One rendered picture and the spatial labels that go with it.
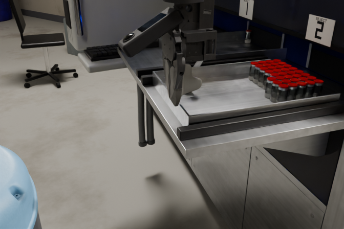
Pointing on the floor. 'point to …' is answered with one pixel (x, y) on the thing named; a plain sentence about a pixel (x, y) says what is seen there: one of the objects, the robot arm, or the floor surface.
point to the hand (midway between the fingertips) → (172, 100)
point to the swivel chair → (56, 38)
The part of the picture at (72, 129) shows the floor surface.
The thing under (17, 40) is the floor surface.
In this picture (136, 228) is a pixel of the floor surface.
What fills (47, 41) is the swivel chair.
